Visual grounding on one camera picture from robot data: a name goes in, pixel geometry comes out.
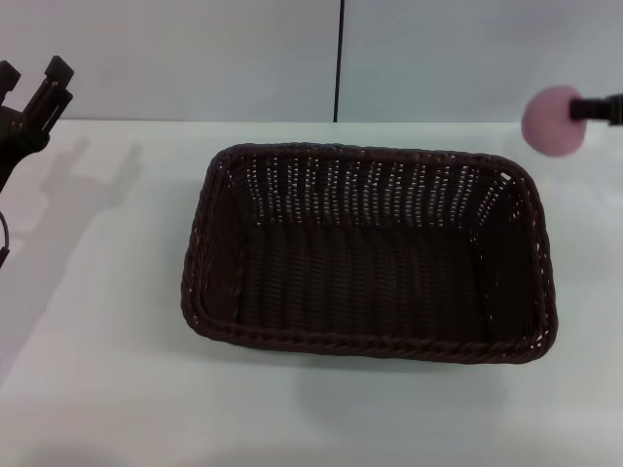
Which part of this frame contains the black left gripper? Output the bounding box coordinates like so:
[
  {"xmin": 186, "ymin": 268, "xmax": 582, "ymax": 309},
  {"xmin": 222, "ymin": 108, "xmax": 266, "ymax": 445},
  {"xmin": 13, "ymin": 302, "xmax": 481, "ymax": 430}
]
[{"xmin": 0, "ymin": 54, "xmax": 76, "ymax": 192}]

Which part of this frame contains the pink toy peach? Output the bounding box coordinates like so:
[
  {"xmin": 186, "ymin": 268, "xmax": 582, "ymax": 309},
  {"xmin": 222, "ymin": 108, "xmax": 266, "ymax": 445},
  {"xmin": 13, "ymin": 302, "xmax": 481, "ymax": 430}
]
[{"xmin": 520, "ymin": 84, "xmax": 588, "ymax": 159}]

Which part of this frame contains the black woven plastic basket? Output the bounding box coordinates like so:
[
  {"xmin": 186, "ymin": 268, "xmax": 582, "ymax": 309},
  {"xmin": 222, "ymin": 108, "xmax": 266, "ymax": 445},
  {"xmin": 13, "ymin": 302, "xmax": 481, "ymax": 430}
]
[{"xmin": 178, "ymin": 141, "xmax": 559, "ymax": 367}]

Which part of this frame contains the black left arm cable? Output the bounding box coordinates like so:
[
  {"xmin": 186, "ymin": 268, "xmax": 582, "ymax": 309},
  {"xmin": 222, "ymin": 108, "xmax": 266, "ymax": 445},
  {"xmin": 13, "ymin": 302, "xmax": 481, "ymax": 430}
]
[{"xmin": 0, "ymin": 210, "xmax": 12, "ymax": 269}]

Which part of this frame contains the black vertical wall strip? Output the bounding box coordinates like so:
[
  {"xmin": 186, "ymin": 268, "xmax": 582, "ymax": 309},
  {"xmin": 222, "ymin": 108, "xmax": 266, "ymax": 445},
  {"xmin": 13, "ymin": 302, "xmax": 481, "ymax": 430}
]
[{"xmin": 332, "ymin": 0, "xmax": 348, "ymax": 124}]

